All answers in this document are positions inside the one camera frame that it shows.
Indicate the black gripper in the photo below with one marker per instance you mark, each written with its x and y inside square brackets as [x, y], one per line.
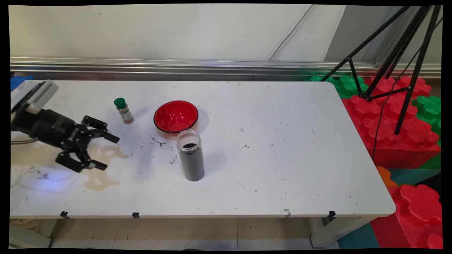
[49, 128]

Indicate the clear jar with black seeds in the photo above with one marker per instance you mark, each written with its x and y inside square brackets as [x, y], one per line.
[191, 162]

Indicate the spice bottle with green cap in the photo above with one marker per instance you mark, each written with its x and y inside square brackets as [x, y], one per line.
[124, 113]

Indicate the black tape piece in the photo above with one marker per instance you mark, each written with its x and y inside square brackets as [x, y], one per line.
[332, 215]
[64, 214]
[136, 215]

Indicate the red bowl with black rim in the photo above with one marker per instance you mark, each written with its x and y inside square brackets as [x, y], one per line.
[174, 116]

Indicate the blue foam block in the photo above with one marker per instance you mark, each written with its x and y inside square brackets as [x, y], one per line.
[19, 82]

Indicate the white table leg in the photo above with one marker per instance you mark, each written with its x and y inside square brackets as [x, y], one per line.
[332, 233]
[28, 238]

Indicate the teal foam mat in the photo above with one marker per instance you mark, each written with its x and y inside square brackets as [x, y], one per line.
[358, 238]
[413, 175]

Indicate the orange foam piece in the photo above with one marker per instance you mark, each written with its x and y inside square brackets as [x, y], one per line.
[385, 176]

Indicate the black tripod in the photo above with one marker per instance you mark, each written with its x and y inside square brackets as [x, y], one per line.
[409, 93]

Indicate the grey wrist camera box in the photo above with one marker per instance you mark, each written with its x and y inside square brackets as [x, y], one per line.
[37, 93]

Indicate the aluminium rail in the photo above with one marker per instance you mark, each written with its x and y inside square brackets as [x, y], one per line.
[176, 67]

